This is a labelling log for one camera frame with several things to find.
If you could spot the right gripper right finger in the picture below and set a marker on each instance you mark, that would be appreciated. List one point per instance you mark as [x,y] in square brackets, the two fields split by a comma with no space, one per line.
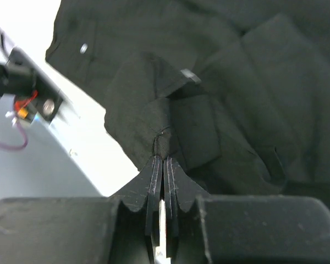
[204,228]

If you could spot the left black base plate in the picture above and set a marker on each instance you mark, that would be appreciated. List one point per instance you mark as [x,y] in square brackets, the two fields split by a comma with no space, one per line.
[19,76]

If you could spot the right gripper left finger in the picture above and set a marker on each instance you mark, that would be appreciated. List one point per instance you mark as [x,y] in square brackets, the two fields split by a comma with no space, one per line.
[122,228]

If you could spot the aluminium front rail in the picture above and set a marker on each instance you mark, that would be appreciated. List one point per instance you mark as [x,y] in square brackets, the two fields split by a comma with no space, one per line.
[75,128]

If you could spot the black long sleeve shirt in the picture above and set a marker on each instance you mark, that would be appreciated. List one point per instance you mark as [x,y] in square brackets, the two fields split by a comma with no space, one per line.
[237,91]

